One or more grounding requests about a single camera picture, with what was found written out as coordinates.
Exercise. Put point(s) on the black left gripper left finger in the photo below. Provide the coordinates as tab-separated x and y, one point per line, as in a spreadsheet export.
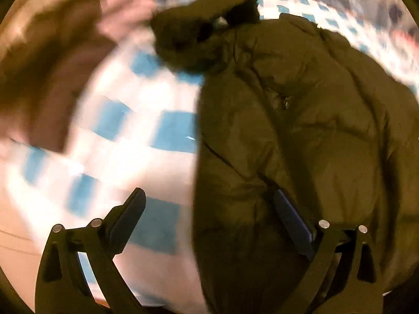
61	286

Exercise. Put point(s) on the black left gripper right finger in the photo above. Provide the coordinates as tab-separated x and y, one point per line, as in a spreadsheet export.
343	275

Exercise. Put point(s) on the dark olive puffer jacket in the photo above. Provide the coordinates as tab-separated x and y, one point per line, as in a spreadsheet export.
288	106

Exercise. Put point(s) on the blue white checkered bed cover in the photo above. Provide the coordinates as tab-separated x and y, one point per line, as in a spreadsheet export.
135	126

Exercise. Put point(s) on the brown garment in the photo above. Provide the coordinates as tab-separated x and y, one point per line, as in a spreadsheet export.
43	77

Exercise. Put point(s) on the pink garment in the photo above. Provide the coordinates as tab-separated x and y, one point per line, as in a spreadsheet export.
120	17

